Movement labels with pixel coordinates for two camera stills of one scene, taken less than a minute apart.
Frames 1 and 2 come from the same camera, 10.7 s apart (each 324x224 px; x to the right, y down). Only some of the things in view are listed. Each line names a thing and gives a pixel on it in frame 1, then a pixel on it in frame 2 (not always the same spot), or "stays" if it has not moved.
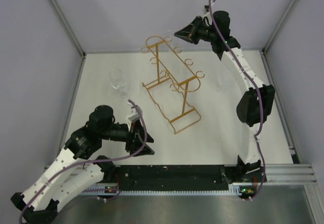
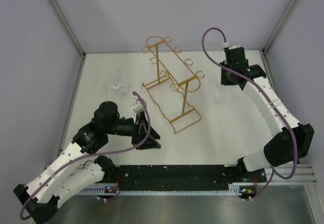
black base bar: (144, 176) stays
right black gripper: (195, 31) → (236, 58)
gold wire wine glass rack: (174, 77) stays
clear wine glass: (118, 80) stays
